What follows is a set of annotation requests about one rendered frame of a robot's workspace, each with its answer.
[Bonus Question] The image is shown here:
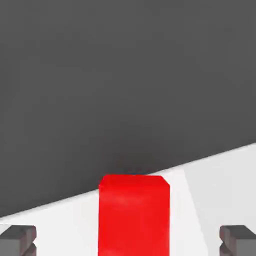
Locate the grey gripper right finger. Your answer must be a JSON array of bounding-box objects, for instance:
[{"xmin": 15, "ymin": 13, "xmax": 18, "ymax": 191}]
[{"xmin": 219, "ymin": 224, "xmax": 256, "ymax": 256}]

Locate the small red cube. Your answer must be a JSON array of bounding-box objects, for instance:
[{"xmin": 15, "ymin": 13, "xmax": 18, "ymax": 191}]
[{"xmin": 97, "ymin": 174, "xmax": 171, "ymax": 256}]

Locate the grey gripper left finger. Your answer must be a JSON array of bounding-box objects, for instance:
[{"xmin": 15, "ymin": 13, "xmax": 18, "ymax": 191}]
[{"xmin": 0, "ymin": 223, "xmax": 38, "ymax": 256}]

